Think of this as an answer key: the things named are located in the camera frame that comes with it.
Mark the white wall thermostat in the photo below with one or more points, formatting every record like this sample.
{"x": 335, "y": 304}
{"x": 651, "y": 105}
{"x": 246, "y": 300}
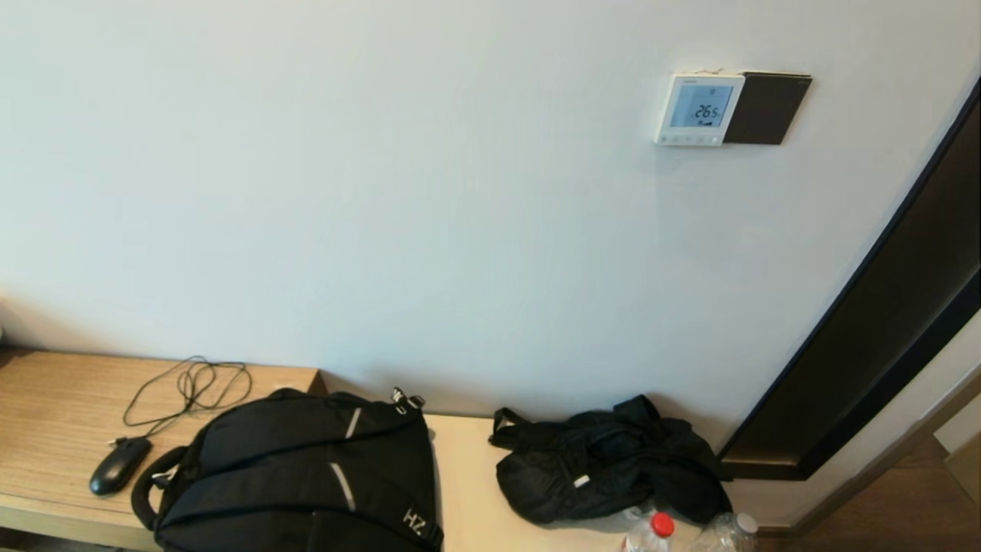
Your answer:
{"x": 700, "y": 107}

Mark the crumpled black nylon bag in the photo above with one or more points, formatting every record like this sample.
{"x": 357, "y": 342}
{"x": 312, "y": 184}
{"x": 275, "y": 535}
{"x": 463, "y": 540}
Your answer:
{"x": 605, "y": 460}

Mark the black backpack with grey stripes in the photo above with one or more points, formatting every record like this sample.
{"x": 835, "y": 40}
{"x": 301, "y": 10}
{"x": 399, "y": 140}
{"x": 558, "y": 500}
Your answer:
{"x": 291, "y": 468}

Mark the red-capped clear water bottle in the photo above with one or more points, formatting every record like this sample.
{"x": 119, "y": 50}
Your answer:
{"x": 651, "y": 537}

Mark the white-capped clear plastic bottle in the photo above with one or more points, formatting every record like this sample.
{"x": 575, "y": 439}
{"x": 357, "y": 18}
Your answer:
{"x": 728, "y": 537}

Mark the black computer mouse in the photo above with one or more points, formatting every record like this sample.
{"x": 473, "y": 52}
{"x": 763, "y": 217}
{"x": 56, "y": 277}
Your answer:
{"x": 117, "y": 466}

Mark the wooden skirting board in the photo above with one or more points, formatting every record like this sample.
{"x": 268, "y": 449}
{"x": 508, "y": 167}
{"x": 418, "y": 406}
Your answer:
{"x": 866, "y": 479}

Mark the wooden desk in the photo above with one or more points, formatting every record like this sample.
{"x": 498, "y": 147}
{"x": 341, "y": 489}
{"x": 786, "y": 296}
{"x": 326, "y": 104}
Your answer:
{"x": 46, "y": 517}

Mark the dark wall switch plate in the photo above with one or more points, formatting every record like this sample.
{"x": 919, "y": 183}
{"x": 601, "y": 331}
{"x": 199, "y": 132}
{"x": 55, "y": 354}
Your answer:
{"x": 770, "y": 107}

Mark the dark bronze door frame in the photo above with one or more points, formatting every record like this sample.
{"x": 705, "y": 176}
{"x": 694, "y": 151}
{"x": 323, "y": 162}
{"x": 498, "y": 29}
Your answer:
{"x": 881, "y": 360}

